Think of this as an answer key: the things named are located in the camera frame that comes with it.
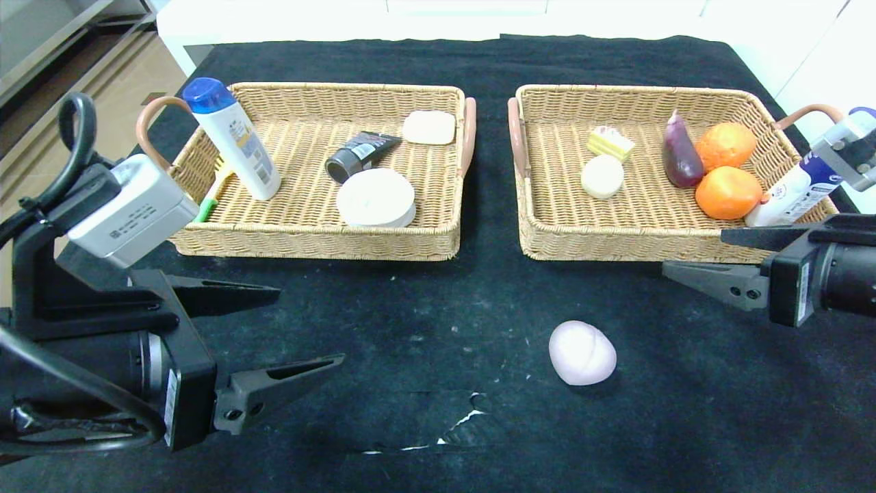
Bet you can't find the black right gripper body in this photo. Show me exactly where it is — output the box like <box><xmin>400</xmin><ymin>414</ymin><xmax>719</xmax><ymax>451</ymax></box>
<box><xmin>760</xmin><ymin>213</ymin><xmax>876</xmax><ymax>328</ymax></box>

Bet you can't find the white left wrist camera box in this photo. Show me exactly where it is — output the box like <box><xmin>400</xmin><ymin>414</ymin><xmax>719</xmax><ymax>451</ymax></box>
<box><xmin>66</xmin><ymin>153</ymin><xmax>201</xmax><ymax>269</ymax></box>

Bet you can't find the black cosmetic tube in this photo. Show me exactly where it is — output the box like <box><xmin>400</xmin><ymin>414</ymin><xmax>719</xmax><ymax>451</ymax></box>
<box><xmin>324</xmin><ymin>131</ymin><xmax>403</xmax><ymax>184</ymax></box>

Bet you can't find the white soap bar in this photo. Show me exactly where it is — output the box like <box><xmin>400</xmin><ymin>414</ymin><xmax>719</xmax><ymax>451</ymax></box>
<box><xmin>402</xmin><ymin>110</ymin><xmax>457</xmax><ymax>145</ymax></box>

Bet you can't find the yellow toy cake slice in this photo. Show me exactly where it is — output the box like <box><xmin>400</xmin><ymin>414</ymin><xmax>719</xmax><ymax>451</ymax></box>
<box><xmin>587</xmin><ymin>126</ymin><xmax>636</xmax><ymax>162</ymax></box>

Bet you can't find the rough orange fruit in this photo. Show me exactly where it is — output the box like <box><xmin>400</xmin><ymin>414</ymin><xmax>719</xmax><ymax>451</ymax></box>
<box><xmin>695</xmin><ymin>122</ymin><xmax>758</xmax><ymax>172</ymax></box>

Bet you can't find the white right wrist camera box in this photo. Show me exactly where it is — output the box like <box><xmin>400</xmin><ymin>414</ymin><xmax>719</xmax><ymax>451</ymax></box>
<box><xmin>811</xmin><ymin>110</ymin><xmax>876</xmax><ymax>193</ymax></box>

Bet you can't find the smooth orange fruit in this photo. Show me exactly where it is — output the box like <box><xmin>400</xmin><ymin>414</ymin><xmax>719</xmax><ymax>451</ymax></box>
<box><xmin>695</xmin><ymin>166</ymin><xmax>763</xmax><ymax>220</ymax></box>

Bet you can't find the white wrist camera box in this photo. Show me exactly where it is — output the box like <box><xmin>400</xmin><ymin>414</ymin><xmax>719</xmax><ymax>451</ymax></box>
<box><xmin>811</xmin><ymin>110</ymin><xmax>876</xmax><ymax>193</ymax></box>
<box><xmin>66</xmin><ymin>153</ymin><xmax>201</xmax><ymax>269</ymax></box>

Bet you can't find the pink round ball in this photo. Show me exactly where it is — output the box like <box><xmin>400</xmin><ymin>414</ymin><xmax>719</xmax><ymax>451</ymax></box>
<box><xmin>548</xmin><ymin>320</ymin><xmax>618</xmax><ymax>387</ymax></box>

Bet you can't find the white round container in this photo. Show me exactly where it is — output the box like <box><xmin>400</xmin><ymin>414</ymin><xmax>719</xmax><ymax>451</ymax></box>
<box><xmin>335</xmin><ymin>168</ymin><xmax>417</xmax><ymax>228</ymax></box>

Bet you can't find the white bottle with blue cap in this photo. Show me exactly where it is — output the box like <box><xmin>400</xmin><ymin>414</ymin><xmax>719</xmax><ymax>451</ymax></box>
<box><xmin>182</xmin><ymin>77</ymin><xmax>283</xmax><ymax>201</ymax></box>

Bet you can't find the wicker basket with toy food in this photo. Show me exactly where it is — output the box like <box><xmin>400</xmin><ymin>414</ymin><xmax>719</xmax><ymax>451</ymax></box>
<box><xmin>507</xmin><ymin>84</ymin><xmax>847</xmax><ymax>264</ymax></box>

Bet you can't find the white bottle with purple cap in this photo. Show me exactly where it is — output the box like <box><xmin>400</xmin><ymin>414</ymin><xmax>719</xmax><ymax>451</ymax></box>
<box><xmin>744</xmin><ymin>106</ymin><xmax>876</xmax><ymax>228</ymax></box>

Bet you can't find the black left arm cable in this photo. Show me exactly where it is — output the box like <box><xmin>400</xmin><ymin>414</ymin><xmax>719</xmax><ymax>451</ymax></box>
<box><xmin>0</xmin><ymin>322</ymin><xmax>169</xmax><ymax>457</ymax></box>

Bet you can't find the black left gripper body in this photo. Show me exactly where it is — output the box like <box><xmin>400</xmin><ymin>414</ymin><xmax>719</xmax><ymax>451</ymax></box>
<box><xmin>40</xmin><ymin>268</ymin><xmax>218</xmax><ymax>452</ymax></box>

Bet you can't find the black tablecloth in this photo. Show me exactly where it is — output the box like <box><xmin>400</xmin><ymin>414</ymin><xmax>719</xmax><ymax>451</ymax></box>
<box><xmin>0</xmin><ymin>36</ymin><xmax>876</xmax><ymax>493</ymax></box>

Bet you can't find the yellow green dish brush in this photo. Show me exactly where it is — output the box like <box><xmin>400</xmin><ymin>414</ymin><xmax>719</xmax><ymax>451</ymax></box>
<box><xmin>194</xmin><ymin>159</ymin><xmax>235</xmax><ymax>224</ymax></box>

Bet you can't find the wicker basket with dish brush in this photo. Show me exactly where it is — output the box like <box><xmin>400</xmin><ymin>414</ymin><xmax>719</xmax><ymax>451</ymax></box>
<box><xmin>136</xmin><ymin>82</ymin><xmax>477</xmax><ymax>262</ymax></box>

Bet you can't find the purple toy eggplant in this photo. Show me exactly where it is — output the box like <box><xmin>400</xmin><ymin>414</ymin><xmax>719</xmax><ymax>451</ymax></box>
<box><xmin>662</xmin><ymin>110</ymin><xmax>704</xmax><ymax>189</ymax></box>

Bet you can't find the grey metal shelf unit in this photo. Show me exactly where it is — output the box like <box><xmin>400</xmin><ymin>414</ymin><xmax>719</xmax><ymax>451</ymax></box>
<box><xmin>0</xmin><ymin>0</ymin><xmax>159</xmax><ymax>199</ymax></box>

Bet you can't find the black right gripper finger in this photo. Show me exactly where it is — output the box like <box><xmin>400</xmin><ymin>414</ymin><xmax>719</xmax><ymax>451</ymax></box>
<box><xmin>720</xmin><ymin>223</ymin><xmax>814</xmax><ymax>252</ymax></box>
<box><xmin>661</xmin><ymin>260</ymin><xmax>771</xmax><ymax>312</ymax></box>

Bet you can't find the cream toy bun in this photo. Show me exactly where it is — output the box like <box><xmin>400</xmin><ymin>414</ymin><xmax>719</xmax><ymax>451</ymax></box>
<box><xmin>582</xmin><ymin>155</ymin><xmax>626</xmax><ymax>199</ymax></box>

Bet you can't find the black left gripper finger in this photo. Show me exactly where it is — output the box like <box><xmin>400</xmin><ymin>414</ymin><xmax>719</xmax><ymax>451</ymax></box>
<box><xmin>165</xmin><ymin>274</ymin><xmax>281</xmax><ymax>318</ymax></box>
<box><xmin>212</xmin><ymin>353</ymin><xmax>346</xmax><ymax>435</ymax></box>

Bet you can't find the black left camera cable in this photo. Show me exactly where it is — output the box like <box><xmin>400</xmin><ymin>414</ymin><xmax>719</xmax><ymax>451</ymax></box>
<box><xmin>0</xmin><ymin>92</ymin><xmax>98</xmax><ymax>249</ymax></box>

